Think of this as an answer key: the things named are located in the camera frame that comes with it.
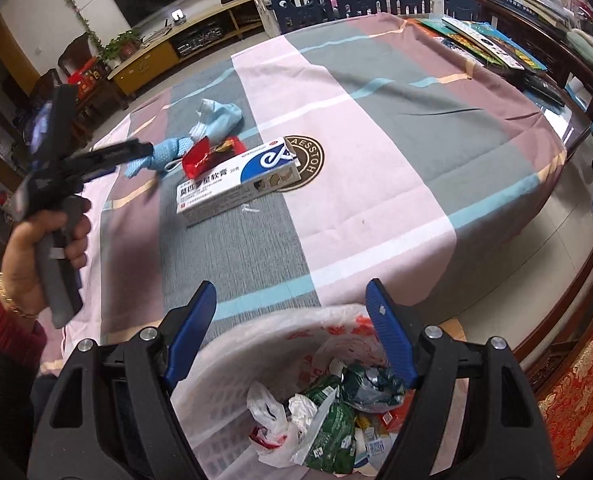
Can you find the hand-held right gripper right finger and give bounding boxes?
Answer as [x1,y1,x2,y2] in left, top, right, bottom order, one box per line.
[365,278,560,480]

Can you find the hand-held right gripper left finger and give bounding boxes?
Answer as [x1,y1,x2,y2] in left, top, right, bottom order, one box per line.
[26,280,218,480]

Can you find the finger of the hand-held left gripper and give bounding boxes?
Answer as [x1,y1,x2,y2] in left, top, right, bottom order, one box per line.
[73,164,120,184]
[60,139,156,174]

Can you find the white trash bin with liner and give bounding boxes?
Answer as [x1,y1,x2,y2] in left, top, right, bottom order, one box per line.
[169,302,470,480]

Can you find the dark green packet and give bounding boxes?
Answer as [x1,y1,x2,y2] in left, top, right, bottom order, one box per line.
[341,362,407,414]

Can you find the red snack packet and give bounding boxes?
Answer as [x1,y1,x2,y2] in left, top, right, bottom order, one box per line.
[378,400,410,429]

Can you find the red wrapper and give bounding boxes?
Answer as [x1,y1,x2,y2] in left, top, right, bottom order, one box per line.
[182,134,245,179]

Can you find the green snack packet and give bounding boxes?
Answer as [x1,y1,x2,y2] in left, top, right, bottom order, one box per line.
[291,375,357,474]

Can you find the white plastic bag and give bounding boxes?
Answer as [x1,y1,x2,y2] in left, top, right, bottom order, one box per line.
[246,382,318,469]

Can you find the white blue ointment box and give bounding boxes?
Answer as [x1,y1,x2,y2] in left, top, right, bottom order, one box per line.
[175,140,300,226]

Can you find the light blue sock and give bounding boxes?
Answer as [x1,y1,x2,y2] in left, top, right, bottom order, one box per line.
[188,98,245,144]

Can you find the blue white packet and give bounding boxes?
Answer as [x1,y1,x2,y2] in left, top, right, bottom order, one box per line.
[355,429,395,474]

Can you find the white paper ball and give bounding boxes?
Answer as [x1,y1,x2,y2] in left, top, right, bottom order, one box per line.
[288,393,318,434]

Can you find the person's left forearm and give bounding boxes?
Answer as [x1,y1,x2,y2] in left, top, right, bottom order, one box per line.
[0,287,48,362]

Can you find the person's left hand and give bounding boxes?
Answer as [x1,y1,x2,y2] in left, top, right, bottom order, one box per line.
[0,207,93,319]

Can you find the red gift boxes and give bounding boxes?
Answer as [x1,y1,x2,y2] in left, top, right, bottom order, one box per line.
[68,57,102,96]

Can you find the dark wooden armchair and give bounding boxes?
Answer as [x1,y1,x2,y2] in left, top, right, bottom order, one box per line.
[58,32,128,112]

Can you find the yellow television cabinet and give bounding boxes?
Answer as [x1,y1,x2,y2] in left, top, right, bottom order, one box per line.
[107,0,272,99]

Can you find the potted green plant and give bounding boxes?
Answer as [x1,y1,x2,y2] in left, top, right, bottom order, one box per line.
[98,29,142,69]

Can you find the hanging green vine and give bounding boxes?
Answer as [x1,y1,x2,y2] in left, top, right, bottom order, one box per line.
[46,0,102,54]

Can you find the person's dark clothing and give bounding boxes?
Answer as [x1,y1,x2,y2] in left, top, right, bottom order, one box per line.
[0,332,63,480]

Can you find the red patterned seat cushion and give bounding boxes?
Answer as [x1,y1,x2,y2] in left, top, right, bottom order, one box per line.
[537,280,593,467]

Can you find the striped pink grey tablecloth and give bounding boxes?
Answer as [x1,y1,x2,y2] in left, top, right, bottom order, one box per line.
[59,10,567,357]

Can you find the row of picture books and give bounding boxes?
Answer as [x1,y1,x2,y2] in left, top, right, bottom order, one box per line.
[408,14,548,74]

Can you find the dark wooden side table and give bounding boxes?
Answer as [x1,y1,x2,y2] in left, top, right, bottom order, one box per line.
[475,0,593,127]

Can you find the gold bracelet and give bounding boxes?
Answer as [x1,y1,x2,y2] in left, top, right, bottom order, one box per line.
[0,272,40,320]

